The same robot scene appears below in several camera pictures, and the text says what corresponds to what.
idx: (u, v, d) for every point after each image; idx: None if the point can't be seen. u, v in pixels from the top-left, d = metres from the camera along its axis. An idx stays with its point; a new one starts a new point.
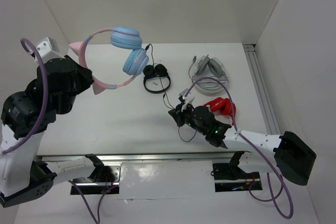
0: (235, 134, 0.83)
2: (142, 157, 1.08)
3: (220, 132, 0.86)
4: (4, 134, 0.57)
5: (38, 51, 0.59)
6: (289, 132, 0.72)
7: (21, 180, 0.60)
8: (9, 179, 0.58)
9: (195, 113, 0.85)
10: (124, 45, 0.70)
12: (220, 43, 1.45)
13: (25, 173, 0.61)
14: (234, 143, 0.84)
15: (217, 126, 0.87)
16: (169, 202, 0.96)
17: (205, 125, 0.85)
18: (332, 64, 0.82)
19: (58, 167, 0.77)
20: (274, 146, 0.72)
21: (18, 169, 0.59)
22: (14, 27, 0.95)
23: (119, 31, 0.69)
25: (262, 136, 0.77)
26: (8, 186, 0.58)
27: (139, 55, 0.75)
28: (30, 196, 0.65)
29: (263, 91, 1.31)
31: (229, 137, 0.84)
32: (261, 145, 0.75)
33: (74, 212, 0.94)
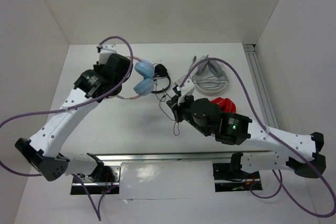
0: (265, 134, 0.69)
2: (142, 157, 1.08)
3: (238, 127, 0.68)
4: (70, 94, 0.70)
5: (104, 48, 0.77)
6: (319, 134, 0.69)
7: (59, 144, 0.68)
8: (56, 137, 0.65)
9: (195, 111, 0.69)
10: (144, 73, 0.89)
12: (220, 43, 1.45)
13: (63, 140, 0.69)
14: (258, 143, 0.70)
15: (228, 120, 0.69)
16: (169, 202, 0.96)
17: (209, 122, 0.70)
18: (332, 64, 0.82)
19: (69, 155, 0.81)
20: (313, 151, 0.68)
21: (64, 131, 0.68)
22: (14, 27, 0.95)
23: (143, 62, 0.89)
25: (293, 137, 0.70)
26: (51, 145, 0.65)
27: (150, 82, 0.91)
28: (48, 172, 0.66)
29: (263, 91, 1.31)
31: (258, 136, 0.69)
32: (297, 148, 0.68)
33: (74, 213, 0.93)
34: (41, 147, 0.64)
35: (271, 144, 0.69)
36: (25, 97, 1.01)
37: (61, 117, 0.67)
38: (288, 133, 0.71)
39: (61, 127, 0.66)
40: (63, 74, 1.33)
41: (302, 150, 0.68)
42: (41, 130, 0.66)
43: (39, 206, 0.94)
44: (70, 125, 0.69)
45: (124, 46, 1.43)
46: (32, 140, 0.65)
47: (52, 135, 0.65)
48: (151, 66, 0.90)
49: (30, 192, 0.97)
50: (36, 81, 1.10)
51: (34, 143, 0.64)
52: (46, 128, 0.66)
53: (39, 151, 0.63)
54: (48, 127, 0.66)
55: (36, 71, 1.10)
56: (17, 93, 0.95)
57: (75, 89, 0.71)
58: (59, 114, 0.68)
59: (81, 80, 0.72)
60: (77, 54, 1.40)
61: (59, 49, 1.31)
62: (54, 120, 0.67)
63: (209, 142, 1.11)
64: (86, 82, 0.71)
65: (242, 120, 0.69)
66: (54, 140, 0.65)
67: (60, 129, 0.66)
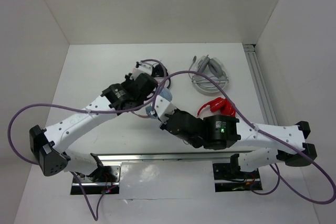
0: (254, 132, 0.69)
2: (142, 157, 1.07)
3: (226, 130, 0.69)
4: (95, 100, 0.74)
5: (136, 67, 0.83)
6: (305, 123, 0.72)
7: (69, 141, 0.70)
8: (71, 134, 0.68)
9: (171, 128, 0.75)
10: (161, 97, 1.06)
12: (220, 43, 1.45)
13: (74, 139, 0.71)
14: (250, 142, 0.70)
15: (215, 125, 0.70)
16: (169, 202, 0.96)
17: (190, 134, 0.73)
18: (332, 64, 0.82)
19: (71, 153, 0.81)
20: (302, 141, 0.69)
21: (79, 131, 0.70)
22: (13, 28, 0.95)
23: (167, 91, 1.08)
25: (282, 130, 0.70)
26: (63, 140, 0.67)
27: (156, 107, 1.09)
28: (49, 167, 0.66)
29: (263, 91, 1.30)
31: (248, 136, 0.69)
32: (288, 140, 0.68)
33: (74, 213, 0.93)
34: (53, 139, 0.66)
35: (263, 141, 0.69)
36: (25, 97, 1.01)
37: (81, 117, 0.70)
38: (276, 127, 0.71)
39: (78, 126, 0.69)
40: (63, 74, 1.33)
41: (293, 142, 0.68)
42: (59, 124, 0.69)
43: (38, 206, 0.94)
44: (86, 128, 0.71)
45: (125, 46, 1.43)
46: (47, 130, 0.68)
47: (67, 131, 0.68)
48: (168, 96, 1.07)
49: (30, 192, 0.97)
50: (36, 81, 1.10)
51: (49, 134, 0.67)
52: (64, 124, 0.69)
53: (51, 142, 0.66)
54: (66, 123, 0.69)
55: (36, 71, 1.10)
56: (16, 94, 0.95)
57: (101, 97, 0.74)
58: (80, 115, 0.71)
59: (109, 91, 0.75)
60: (77, 54, 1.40)
61: (59, 49, 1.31)
62: (74, 118, 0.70)
63: None
64: (113, 95, 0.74)
65: (229, 121, 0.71)
66: (67, 136, 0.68)
67: (75, 128, 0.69)
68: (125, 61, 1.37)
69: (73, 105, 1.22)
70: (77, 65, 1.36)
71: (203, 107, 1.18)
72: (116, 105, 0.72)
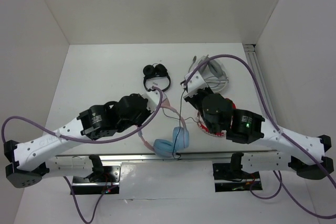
0: (277, 134, 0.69)
2: (142, 157, 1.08)
3: (251, 126, 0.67)
4: (70, 123, 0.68)
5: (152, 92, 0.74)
6: (328, 137, 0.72)
7: (37, 162, 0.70)
8: (37, 157, 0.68)
9: (207, 107, 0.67)
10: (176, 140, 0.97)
12: (220, 43, 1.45)
13: (43, 160, 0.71)
14: (270, 142, 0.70)
15: (240, 117, 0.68)
16: (169, 202, 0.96)
17: (221, 118, 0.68)
18: (332, 64, 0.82)
19: (54, 162, 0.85)
20: (321, 153, 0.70)
21: (47, 155, 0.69)
22: (14, 28, 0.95)
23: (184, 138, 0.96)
25: (303, 138, 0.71)
26: (29, 160, 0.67)
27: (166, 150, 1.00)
28: (19, 181, 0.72)
29: (263, 91, 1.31)
31: (271, 137, 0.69)
32: (308, 150, 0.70)
33: (74, 213, 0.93)
34: (20, 159, 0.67)
35: (283, 144, 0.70)
36: (25, 97, 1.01)
37: (51, 140, 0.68)
38: (298, 135, 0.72)
39: (45, 150, 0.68)
40: (63, 74, 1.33)
41: (312, 151, 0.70)
42: (30, 142, 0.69)
43: (38, 206, 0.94)
44: (55, 152, 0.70)
45: (125, 46, 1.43)
46: (18, 148, 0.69)
47: (34, 153, 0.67)
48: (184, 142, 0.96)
49: (31, 192, 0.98)
50: (36, 81, 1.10)
51: (18, 151, 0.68)
52: (34, 144, 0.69)
53: (16, 161, 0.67)
54: (37, 143, 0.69)
55: (36, 72, 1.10)
56: (16, 94, 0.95)
57: (77, 119, 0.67)
58: (50, 137, 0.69)
59: (87, 114, 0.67)
60: (77, 54, 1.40)
61: (58, 49, 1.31)
62: (44, 140, 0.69)
63: (209, 142, 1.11)
64: (90, 118, 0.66)
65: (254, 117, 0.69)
66: (33, 158, 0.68)
67: (42, 151, 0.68)
68: (125, 61, 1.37)
69: (73, 105, 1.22)
70: (77, 65, 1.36)
71: None
72: (88, 131, 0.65)
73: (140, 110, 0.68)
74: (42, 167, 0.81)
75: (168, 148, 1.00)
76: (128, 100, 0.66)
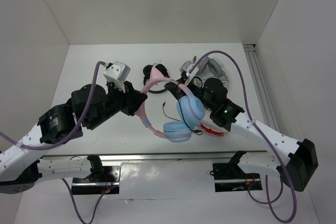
0: (249, 124, 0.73)
2: (142, 157, 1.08)
3: (229, 113, 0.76)
4: (31, 130, 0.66)
5: (112, 68, 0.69)
6: (310, 141, 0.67)
7: (11, 173, 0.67)
8: (9, 168, 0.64)
9: (206, 85, 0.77)
10: (182, 113, 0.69)
12: (219, 42, 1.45)
13: (19, 170, 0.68)
14: (242, 130, 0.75)
15: (226, 105, 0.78)
16: (169, 202, 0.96)
17: (214, 101, 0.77)
18: (332, 64, 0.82)
19: (48, 167, 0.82)
20: (291, 151, 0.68)
21: (19, 164, 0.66)
22: (13, 28, 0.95)
23: (190, 103, 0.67)
25: (278, 135, 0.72)
26: (2, 173, 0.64)
27: (183, 131, 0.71)
28: (9, 190, 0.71)
29: (263, 91, 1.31)
31: (241, 124, 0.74)
32: (276, 145, 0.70)
33: (73, 213, 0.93)
34: None
35: (253, 135, 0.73)
36: (25, 98, 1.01)
37: (17, 150, 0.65)
38: (274, 132, 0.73)
39: (16, 160, 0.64)
40: (63, 74, 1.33)
41: (280, 148, 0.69)
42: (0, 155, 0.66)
43: (38, 206, 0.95)
44: (27, 160, 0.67)
45: (125, 46, 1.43)
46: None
47: (4, 166, 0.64)
48: (192, 110, 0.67)
49: (31, 192, 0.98)
50: (37, 82, 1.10)
51: None
52: (3, 156, 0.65)
53: None
54: (5, 155, 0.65)
55: (35, 72, 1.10)
56: (16, 94, 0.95)
57: (37, 126, 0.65)
58: (17, 148, 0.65)
59: (45, 118, 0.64)
60: (77, 55, 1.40)
61: (59, 49, 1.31)
62: (11, 151, 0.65)
63: (208, 142, 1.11)
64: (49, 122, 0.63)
65: (238, 109, 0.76)
66: (4, 170, 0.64)
67: (12, 162, 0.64)
68: (125, 61, 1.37)
69: None
70: (77, 65, 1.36)
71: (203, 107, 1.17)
72: (48, 136, 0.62)
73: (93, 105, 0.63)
74: (35, 171, 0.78)
75: (177, 127, 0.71)
76: (76, 97, 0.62)
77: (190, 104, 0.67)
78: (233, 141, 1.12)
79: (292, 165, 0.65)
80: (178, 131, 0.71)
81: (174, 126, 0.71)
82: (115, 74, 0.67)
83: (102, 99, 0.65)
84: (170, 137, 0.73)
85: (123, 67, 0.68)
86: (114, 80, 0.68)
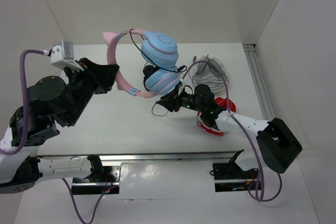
0: (228, 116, 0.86)
2: (142, 157, 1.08)
3: (214, 113, 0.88)
4: (4, 134, 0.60)
5: (53, 54, 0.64)
6: (277, 118, 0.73)
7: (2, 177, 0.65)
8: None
9: (196, 90, 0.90)
10: (150, 57, 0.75)
12: (220, 42, 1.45)
13: (5, 174, 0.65)
14: (224, 124, 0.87)
15: (213, 107, 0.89)
16: (169, 202, 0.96)
17: (203, 103, 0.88)
18: (332, 63, 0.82)
19: (48, 166, 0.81)
20: (260, 129, 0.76)
21: (6, 168, 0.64)
22: (14, 28, 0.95)
23: (150, 44, 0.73)
25: (251, 119, 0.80)
26: None
27: (164, 78, 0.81)
28: (9, 190, 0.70)
29: (263, 91, 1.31)
31: (222, 117, 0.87)
32: (249, 127, 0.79)
33: (73, 213, 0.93)
34: None
35: (232, 125, 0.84)
36: None
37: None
38: (249, 118, 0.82)
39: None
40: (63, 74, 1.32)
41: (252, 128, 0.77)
42: None
43: (37, 207, 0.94)
44: (11, 162, 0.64)
45: (125, 46, 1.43)
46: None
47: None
48: (155, 48, 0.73)
49: (30, 192, 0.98)
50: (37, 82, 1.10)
51: None
52: None
53: None
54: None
55: (35, 71, 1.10)
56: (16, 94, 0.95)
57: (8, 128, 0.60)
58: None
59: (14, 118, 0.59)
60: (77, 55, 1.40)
61: None
62: None
63: (208, 142, 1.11)
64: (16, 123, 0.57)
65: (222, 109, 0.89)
66: None
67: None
68: (125, 61, 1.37)
69: None
70: None
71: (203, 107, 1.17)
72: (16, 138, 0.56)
73: (50, 100, 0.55)
74: (35, 171, 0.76)
75: (157, 75, 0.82)
76: (33, 94, 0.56)
77: (150, 42, 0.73)
78: (233, 141, 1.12)
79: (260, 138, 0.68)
80: (158, 78, 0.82)
81: (154, 75, 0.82)
82: (59, 54, 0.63)
83: (59, 92, 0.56)
84: (157, 88, 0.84)
85: (62, 45, 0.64)
86: (62, 61, 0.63)
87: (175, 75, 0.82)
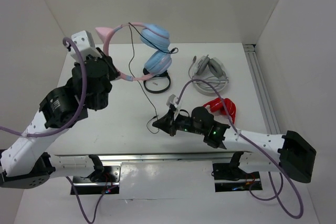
0: (236, 135, 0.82)
2: (142, 157, 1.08)
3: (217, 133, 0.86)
4: (35, 118, 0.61)
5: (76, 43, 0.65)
6: (291, 131, 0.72)
7: (24, 167, 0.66)
8: (19, 161, 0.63)
9: (195, 115, 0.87)
10: (151, 42, 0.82)
12: (220, 42, 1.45)
13: (31, 163, 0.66)
14: (232, 144, 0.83)
15: (214, 127, 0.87)
16: (169, 202, 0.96)
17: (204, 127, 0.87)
18: (332, 63, 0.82)
19: (58, 161, 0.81)
20: (279, 147, 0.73)
21: (29, 157, 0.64)
22: (13, 27, 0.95)
23: (151, 30, 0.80)
25: (263, 136, 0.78)
26: (12, 168, 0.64)
27: (164, 59, 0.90)
28: (23, 184, 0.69)
29: (263, 91, 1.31)
31: (230, 137, 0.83)
32: (264, 146, 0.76)
33: (73, 213, 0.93)
34: (6, 167, 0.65)
35: (243, 144, 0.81)
36: (26, 97, 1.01)
37: (23, 142, 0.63)
38: (260, 134, 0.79)
39: (23, 152, 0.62)
40: (63, 74, 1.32)
41: (269, 148, 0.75)
42: (10, 150, 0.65)
43: (37, 206, 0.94)
44: (37, 150, 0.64)
45: (125, 46, 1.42)
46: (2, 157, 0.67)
47: (15, 159, 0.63)
48: (160, 35, 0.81)
49: (31, 192, 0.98)
50: (36, 81, 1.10)
51: (3, 161, 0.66)
52: (12, 150, 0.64)
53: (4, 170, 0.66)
54: (14, 148, 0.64)
55: (35, 71, 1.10)
56: (16, 94, 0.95)
57: (39, 112, 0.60)
58: (23, 138, 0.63)
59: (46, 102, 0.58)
60: None
61: (59, 50, 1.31)
62: (19, 143, 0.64)
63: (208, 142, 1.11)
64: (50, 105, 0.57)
65: (224, 127, 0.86)
66: (16, 163, 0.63)
67: (21, 155, 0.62)
68: (125, 61, 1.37)
69: None
70: None
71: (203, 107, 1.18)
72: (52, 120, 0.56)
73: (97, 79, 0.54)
74: (48, 166, 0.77)
75: (157, 57, 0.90)
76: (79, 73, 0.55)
77: (150, 28, 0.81)
78: None
79: (284, 159, 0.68)
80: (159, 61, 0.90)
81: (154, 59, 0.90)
82: (85, 42, 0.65)
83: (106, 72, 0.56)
84: (157, 70, 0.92)
85: (85, 35, 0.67)
86: (90, 48, 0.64)
87: (170, 56, 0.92)
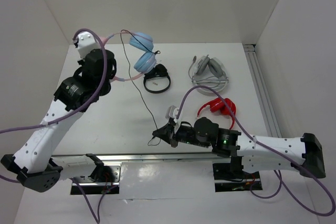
0: (253, 144, 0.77)
2: (142, 157, 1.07)
3: (228, 141, 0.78)
4: (51, 108, 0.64)
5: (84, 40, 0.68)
6: (310, 135, 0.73)
7: (44, 160, 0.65)
8: (40, 153, 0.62)
9: (198, 130, 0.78)
10: (138, 45, 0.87)
12: (220, 42, 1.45)
13: (48, 157, 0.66)
14: (249, 152, 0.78)
15: (222, 136, 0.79)
16: (169, 202, 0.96)
17: (209, 139, 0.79)
18: (332, 63, 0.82)
19: (62, 161, 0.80)
20: (302, 151, 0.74)
21: (48, 148, 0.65)
22: (13, 27, 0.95)
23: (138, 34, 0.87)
25: (282, 141, 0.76)
26: (34, 162, 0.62)
27: (150, 59, 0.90)
28: (38, 186, 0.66)
29: (263, 91, 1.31)
31: (247, 146, 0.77)
32: (286, 151, 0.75)
33: (73, 213, 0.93)
34: (25, 164, 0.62)
35: (260, 151, 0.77)
36: (26, 98, 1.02)
37: (42, 132, 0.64)
38: (277, 139, 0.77)
39: (45, 141, 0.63)
40: (63, 74, 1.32)
41: (291, 153, 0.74)
42: (25, 147, 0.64)
43: (37, 206, 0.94)
44: (55, 139, 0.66)
45: (125, 46, 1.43)
46: (16, 158, 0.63)
47: (35, 152, 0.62)
48: (148, 40, 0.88)
49: (31, 192, 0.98)
50: (37, 81, 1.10)
51: (18, 160, 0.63)
52: (30, 145, 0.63)
53: (23, 168, 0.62)
54: (31, 143, 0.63)
55: (36, 71, 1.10)
56: (16, 94, 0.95)
57: (55, 101, 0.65)
58: (41, 130, 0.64)
59: (61, 90, 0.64)
60: (77, 54, 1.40)
61: (59, 50, 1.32)
62: (37, 136, 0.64)
63: None
64: (66, 92, 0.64)
65: (234, 134, 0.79)
66: (38, 156, 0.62)
67: (43, 145, 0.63)
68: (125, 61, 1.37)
69: None
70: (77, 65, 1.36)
71: (203, 107, 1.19)
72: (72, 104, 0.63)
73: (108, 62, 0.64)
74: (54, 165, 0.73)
75: (144, 57, 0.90)
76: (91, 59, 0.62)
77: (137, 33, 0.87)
78: None
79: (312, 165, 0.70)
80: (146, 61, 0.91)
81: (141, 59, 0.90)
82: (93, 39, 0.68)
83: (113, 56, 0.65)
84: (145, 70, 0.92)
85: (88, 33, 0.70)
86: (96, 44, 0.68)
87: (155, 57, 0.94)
